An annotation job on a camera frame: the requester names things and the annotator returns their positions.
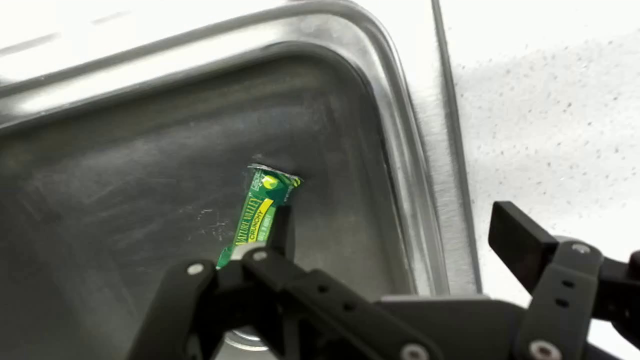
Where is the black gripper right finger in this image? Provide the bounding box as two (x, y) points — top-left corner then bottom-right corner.
(488, 199), (640, 360)

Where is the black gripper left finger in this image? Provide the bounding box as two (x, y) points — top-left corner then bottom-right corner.
(125, 207), (439, 360)

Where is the green protein bar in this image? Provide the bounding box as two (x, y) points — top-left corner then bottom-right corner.
(216, 164), (301, 268)

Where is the stainless steel double sink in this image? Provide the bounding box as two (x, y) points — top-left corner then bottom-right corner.
(0, 0), (479, 360)

